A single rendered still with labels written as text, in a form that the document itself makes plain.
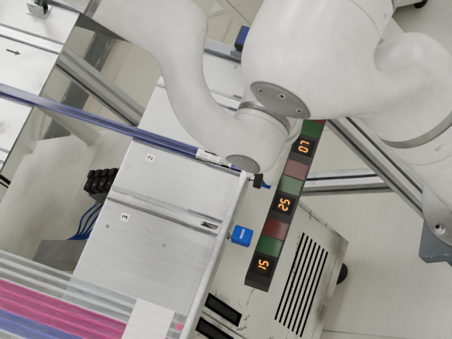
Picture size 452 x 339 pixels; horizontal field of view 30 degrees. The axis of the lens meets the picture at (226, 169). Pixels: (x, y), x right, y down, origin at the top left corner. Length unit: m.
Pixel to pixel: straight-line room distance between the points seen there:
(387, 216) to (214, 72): 0.83
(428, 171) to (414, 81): 0.15
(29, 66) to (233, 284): 0.63
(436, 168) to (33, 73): 0.77
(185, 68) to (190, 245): 0.37
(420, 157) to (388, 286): 1.10
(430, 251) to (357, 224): 1.09
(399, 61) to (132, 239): 0.59
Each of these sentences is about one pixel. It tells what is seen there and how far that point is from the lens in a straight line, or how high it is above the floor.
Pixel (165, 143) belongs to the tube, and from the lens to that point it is 1.38.
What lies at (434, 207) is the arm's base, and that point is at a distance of 1.12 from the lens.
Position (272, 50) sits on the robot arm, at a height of 1.11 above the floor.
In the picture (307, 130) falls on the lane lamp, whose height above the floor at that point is 0.66.
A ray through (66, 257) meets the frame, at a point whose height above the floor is 0.66.
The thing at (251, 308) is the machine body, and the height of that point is 0.30.
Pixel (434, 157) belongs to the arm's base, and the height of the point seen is 0.86.
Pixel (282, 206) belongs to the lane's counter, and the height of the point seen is 0.66.
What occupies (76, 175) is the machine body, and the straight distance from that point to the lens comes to 1.96.
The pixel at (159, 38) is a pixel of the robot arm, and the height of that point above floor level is 1.06.
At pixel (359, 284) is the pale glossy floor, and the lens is 2.09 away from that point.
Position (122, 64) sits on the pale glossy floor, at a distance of 3.54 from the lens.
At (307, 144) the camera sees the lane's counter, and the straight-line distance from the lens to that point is 1.41.
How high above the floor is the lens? 1.54
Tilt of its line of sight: 36 degrees down
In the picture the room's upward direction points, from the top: 51 degrees counter-clockwise
